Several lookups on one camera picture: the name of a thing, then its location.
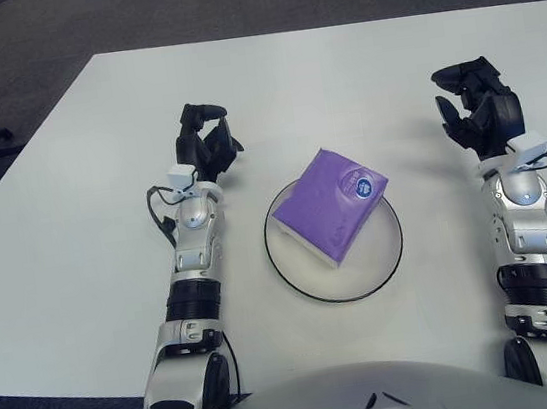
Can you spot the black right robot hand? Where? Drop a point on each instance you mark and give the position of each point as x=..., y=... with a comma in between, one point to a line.
x=498, y=114

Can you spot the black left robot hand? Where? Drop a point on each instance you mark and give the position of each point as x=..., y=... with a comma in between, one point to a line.
x=195, y=149

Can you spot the purple tissue paper pack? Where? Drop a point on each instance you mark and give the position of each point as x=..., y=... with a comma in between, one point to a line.
x=324, y=203

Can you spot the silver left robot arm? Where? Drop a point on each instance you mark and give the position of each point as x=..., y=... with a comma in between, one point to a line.
x=194, y=255

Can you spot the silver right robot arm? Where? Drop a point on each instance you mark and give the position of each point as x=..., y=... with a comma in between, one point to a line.
x=529, y=231

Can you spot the white plate black rim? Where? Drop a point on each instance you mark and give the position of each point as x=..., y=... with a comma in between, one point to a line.
x=363, y=273

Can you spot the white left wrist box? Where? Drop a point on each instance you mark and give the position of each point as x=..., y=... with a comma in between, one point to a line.
x=181, y=176

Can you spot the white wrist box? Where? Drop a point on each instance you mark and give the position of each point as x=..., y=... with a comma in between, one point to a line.
x=528, y=146
x=181, y=176

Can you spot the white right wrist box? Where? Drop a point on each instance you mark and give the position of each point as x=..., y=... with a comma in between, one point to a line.
x=528, y=146

